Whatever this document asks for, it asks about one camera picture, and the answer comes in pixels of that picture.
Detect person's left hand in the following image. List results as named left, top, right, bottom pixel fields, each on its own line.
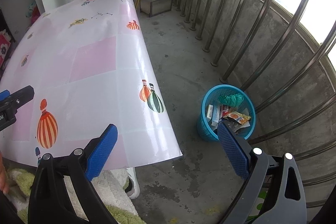
left=0, top=151, right=10, bottom=193

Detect green plastic bag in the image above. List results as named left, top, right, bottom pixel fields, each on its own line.
left=218, top=93, right=246, bottom=107

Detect blue plastic basket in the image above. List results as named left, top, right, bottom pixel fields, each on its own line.
left=197, top=84, right=256, bottom=143

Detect pile of clothes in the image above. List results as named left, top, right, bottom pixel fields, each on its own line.
left=25, top=1, right=41, bottom=22

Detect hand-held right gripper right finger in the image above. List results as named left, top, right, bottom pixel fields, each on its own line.
left=217, top=120, right=307, bottom=224

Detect white shoe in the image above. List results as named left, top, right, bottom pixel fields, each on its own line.
left=125, top=167, right=141, bottom=199

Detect blue white carton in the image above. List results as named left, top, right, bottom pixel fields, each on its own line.
left=211, top=103, right=222, bottom=127

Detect green white bag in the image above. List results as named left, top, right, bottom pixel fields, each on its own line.
left=247, top=191, right=264, bottom=223

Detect metal balcony railing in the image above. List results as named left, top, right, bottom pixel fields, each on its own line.
left=154, top=0, right=336, bottom=214

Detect orange yellow snack packet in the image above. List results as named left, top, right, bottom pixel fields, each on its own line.
left=223, top=111, right=252, bottom=126

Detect table with balloon-print cloth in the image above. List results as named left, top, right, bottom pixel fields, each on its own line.
left=0, top=0, right=184, bottom=170

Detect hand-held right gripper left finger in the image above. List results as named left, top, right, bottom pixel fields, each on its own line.
left=28, top=123, right=118, bottom=224

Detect green and white towel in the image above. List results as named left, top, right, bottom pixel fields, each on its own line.
left=5, top=166, right=147, bottom=224

